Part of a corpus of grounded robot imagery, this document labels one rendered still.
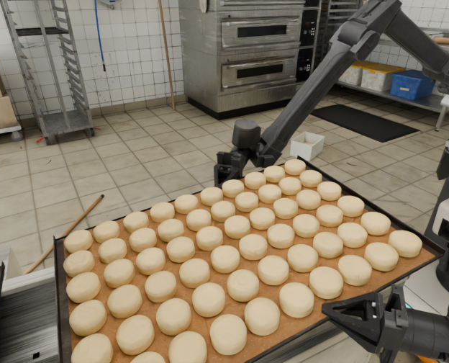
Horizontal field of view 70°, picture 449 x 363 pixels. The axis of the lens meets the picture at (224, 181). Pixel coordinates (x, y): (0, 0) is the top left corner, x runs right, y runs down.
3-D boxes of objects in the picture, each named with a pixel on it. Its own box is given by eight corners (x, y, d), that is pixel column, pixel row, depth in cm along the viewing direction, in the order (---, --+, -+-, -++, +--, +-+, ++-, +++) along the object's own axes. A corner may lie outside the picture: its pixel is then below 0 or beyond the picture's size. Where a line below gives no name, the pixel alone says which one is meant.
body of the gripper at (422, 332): (375, 366, 45) (436, 382, 42) (392, 321, 39) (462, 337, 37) (373, 325, 50) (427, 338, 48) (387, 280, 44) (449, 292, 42)
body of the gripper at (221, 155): (214, 154, 80) (224, 141, 86) (217, 188, 85) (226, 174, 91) (239, 157, 78) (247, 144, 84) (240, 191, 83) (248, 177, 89)
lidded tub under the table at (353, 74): (334, 80, 480) (337, 62, 467) (356, 76, 500) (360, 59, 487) (355, 86, 452) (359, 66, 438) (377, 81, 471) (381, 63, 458)
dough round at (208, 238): (193, 248, 59) (191, 240, 58) (202, 231, 63) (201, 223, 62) (218, 253, 58) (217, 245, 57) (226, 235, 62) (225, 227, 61)
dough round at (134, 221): (142, 214, 69) (140, 207, 68) (153, 225, 66) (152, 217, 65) (121, 225, 67) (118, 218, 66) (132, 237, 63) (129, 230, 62)
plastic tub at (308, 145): (309, 161, 299) (312, 146, 291) (288, 155, 311) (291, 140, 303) (323, 151, 320) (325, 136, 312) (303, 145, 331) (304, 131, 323)
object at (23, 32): (13, 30, 319) (12, 29, 318) (56, 28, 338) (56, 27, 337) (19, 36, 276) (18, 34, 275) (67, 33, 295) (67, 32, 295)
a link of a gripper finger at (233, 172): (203, 179, 75) (216, 160, 82) (205, 204, 79) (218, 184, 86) (230, 183, 73) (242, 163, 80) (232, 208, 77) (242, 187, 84)
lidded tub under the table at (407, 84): (385, 93, 416) (390, 73, 403) (406, 88, 438) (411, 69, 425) (414, 101, 388) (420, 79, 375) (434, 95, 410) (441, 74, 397)
